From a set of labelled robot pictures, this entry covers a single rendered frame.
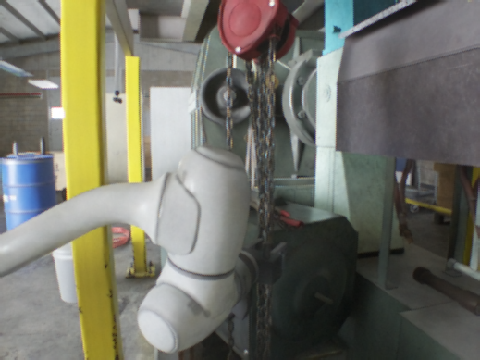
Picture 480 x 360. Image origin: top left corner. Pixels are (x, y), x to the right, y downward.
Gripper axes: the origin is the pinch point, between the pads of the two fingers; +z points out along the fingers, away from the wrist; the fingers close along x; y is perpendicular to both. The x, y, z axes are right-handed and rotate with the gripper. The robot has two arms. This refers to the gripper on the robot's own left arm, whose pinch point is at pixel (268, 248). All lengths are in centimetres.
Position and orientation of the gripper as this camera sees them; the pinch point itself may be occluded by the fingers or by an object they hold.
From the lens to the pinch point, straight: 77.5
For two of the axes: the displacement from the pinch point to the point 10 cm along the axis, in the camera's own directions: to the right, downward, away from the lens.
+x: -8.8, -0.6, 4.7
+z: 4.7, -1.2, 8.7
